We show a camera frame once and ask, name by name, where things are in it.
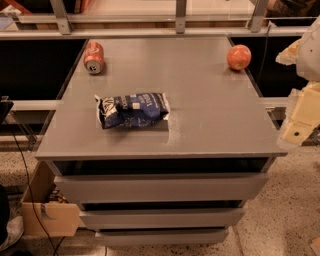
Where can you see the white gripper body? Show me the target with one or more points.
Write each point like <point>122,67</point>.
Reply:
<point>310,55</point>

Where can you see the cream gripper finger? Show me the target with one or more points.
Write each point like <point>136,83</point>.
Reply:
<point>289,55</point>
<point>302,114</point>

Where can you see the blue chip bag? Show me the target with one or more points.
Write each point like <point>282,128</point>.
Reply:
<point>132,111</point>

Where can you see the orange fruit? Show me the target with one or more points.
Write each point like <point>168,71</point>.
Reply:
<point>239,57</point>

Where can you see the grey drawer cabinet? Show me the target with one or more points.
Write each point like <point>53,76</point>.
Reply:
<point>184,180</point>

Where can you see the orange soda can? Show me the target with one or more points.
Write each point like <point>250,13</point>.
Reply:
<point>94,57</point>

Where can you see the cardboard box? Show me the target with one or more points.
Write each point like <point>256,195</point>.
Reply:
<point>41,216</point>

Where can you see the white shoe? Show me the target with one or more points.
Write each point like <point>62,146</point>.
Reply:
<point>11,233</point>

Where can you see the metal frame railing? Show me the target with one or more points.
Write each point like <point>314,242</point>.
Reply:
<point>149,18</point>

